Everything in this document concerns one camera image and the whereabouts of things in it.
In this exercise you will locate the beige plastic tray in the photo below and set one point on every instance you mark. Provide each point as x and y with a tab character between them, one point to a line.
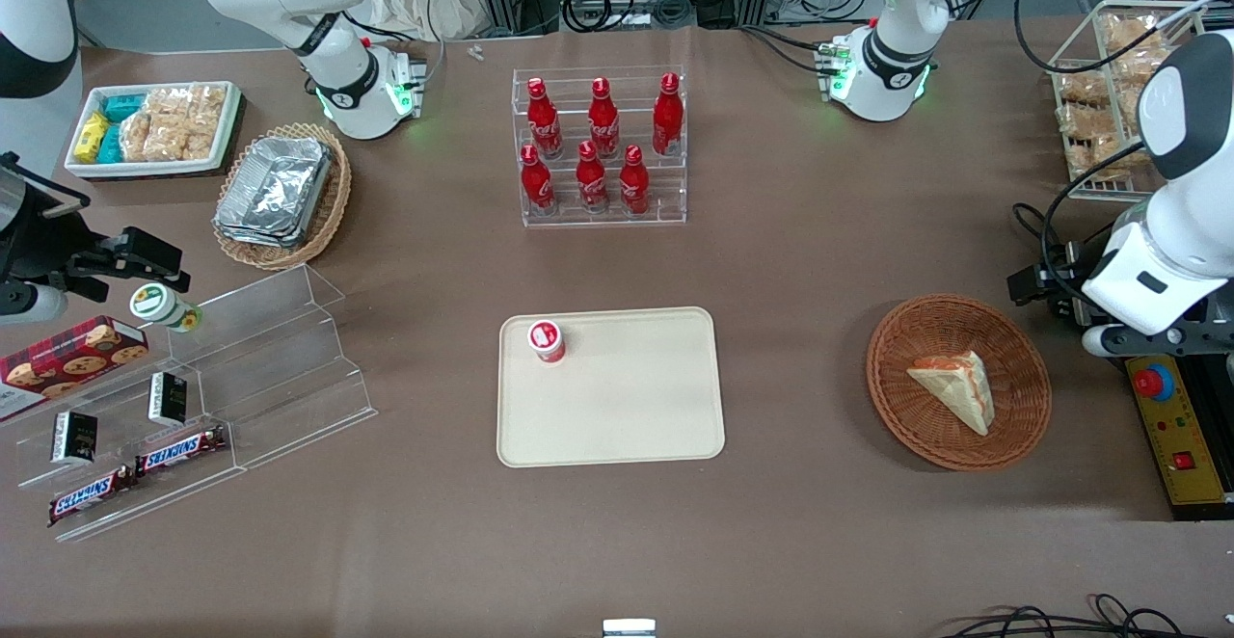
627	397

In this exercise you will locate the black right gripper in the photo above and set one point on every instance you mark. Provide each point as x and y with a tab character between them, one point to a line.
39	239

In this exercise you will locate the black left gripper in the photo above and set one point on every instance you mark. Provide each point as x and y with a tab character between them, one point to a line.
1063	283

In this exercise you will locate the red lid white cup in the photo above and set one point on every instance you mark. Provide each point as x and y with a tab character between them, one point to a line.
546	340

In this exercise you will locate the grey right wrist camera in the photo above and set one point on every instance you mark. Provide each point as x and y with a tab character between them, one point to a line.
29	303

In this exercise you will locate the brown round wicker basket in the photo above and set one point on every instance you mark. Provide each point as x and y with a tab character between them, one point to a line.
906	416

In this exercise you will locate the teal snack package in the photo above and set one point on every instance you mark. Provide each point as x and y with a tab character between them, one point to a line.
110	145
123	107

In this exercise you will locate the Snickers chocolate bar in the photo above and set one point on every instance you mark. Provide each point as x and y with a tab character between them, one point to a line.
181	450
92	495

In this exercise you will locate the white rectangular snack tray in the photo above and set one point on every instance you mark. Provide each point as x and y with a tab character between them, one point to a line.
145	168

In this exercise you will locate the triangular sandwich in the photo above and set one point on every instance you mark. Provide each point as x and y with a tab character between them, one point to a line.
954	387

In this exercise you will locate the bagged fried snack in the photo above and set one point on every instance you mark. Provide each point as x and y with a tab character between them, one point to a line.
1138	67
1126	108
1094	158
1133	33
1082	89

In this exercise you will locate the yellow snack package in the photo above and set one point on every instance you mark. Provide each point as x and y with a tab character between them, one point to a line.
92	134

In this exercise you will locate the small black box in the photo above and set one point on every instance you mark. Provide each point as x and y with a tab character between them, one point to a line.
73	438
167	399

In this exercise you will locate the clear acrylic step shelf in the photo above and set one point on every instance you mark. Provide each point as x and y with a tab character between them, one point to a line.
280	368

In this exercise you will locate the clear bag rice crackers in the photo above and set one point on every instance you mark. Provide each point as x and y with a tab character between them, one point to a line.
136	137
205	118
166	122

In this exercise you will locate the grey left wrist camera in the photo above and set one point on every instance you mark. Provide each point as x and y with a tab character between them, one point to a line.
1105	341

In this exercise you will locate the green lid small bottle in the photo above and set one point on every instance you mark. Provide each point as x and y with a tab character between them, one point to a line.
159	305

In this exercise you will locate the clear acrylic bottle rack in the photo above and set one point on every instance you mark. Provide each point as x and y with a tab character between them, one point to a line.
675	204

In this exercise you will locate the light oval wicker basket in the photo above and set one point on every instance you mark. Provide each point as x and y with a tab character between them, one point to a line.
333	204

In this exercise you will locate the stacked aluminium foil trays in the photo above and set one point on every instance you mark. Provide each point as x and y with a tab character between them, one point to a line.
275	190

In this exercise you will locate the red plaid cookie box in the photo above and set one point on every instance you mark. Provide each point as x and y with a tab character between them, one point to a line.
67	358

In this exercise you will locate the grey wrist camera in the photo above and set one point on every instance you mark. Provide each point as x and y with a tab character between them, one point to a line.
29	303
1105	341

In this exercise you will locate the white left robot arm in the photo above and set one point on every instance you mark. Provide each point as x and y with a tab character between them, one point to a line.
897	2

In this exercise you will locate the red cola bottle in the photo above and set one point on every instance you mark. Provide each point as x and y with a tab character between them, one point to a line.
633	185
667	118
536	183
544	122
591	181
603	122

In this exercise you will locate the yellow emergency stop box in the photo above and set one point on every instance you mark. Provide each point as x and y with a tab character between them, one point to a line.
1186	455

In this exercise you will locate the small white box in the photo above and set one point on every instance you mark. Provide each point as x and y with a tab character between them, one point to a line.
629	628

